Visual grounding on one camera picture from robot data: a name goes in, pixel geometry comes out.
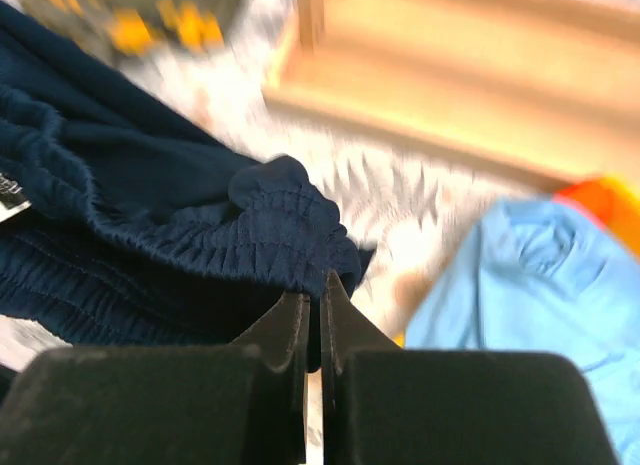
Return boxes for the camouflage shorts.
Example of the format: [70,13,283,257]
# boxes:
[18,0,245,63]

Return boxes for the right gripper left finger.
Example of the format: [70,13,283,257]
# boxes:
[1,294,310,464]

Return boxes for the yellow plastic tray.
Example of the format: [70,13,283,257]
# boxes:
[596,176,639,256]

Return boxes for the wooden clothes rack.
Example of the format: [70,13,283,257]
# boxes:
[263,0,639,189]

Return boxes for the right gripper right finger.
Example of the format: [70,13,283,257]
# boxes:
[319,274,616,465]

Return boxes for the light blue shorts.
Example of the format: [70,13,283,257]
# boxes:
[405,199,639,464]

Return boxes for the floral table mat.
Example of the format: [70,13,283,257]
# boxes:
[0,0,551,456]

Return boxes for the orange garment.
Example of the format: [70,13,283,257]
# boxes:
[552,177,631,226]

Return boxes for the navy blue shorts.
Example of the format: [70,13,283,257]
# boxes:
[1,4,372,345]

